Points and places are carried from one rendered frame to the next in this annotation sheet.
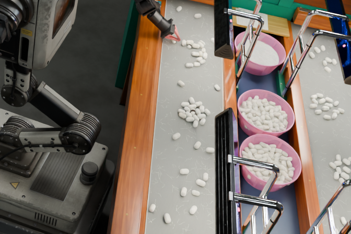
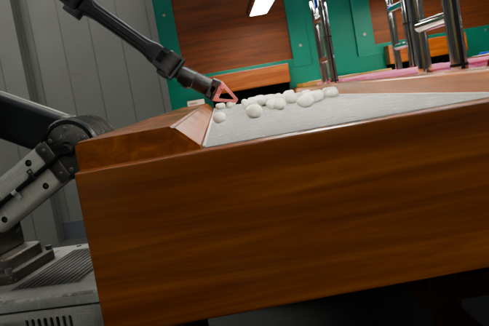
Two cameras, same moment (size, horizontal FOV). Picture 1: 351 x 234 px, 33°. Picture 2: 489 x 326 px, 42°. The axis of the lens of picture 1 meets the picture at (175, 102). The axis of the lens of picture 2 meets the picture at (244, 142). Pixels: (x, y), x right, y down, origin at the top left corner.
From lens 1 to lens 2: 1.79 m
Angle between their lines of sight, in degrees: 39
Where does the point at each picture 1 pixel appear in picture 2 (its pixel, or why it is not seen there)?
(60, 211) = (73, 290)
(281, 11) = (367, 62)
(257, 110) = not seen: hidden behind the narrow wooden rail
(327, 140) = not seen: outside the picture
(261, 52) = not seen: hidden behind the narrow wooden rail
